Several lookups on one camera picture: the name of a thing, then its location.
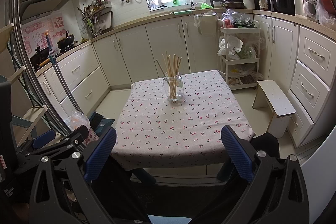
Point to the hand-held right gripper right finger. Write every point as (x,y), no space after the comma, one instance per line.
(236,153)

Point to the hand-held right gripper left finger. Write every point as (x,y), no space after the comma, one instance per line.
(101,151)

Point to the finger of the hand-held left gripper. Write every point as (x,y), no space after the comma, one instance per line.
(43,140)
(76,134)

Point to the clear glass jar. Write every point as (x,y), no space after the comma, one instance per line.
(179,94)

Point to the bundle of wooden chopsticks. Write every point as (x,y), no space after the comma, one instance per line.
(173,77)

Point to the wooden folding rack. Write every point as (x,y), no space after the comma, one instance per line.
(34,113)

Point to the dark storage box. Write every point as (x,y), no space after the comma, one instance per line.
(102,123)

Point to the cherry print tablecloth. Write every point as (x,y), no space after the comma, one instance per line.
(183,121)

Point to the white wooden stool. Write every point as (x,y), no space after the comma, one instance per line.
(275,100)

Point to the black wok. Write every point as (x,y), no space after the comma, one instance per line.
(65,43)
(39,56)

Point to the white plastic bag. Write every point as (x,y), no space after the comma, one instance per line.
(233,48)

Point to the cream base cabinets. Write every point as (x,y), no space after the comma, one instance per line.
(162,48)

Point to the white rolling cart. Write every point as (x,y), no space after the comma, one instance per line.
(239,29)

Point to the white hanging waste bin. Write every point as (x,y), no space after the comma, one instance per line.
(207,24)

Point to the grey range hood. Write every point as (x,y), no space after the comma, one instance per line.
(44,2)

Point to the green dish cloth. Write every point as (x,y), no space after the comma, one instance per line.
(181,13)

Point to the clear plastic bag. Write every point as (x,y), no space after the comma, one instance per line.
(324,18)

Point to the green soap bottle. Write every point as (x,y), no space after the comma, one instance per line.
(175,0)

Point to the red pan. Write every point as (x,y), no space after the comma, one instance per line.
(326,1)

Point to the pink wall sticker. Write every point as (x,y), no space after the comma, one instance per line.
(36,32)

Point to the wall utensil rack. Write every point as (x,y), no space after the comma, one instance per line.
(95,14)

